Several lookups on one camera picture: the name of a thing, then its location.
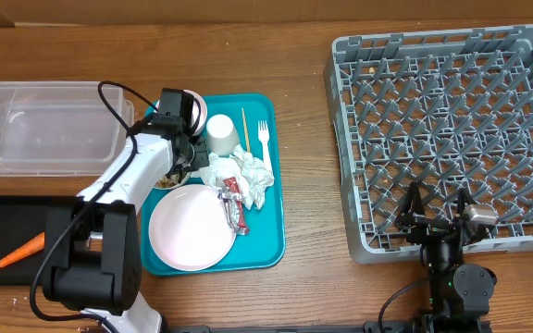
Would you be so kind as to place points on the white plastic cup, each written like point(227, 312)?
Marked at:
point(221, 135)

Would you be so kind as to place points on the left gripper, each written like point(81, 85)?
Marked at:
point(179, 170)

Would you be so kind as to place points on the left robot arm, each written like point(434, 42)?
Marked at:
point(92, 265)

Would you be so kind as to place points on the white plastic fork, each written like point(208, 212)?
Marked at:
point(263, 137)

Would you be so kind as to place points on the pink plate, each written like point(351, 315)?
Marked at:
point(188, 229)

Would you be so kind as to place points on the red foil snack wrapper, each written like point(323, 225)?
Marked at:
point(231, 196)

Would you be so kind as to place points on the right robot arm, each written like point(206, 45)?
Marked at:
point(459, 292)

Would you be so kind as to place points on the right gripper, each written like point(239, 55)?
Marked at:
point(430, 227)

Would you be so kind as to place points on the orange carrot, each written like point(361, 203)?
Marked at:
point(31, 247)

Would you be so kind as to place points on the grey dishwasher rack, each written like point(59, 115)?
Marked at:
point(451, 110)

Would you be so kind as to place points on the wooden chopstick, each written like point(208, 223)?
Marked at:
point(246, 132)

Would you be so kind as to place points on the black waste tray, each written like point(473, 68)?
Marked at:
point(21, 219)

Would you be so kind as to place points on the white napkin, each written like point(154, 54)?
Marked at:
point(252, 176)

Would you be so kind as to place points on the teal plastic tray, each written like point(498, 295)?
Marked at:
point(265, 245)

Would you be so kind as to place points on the pink bowl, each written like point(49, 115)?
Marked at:
point(187, 104)

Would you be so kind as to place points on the clear plastic bin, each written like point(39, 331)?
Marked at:
point(61, 128)

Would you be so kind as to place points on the white bowl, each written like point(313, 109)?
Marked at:
point(172, 181)

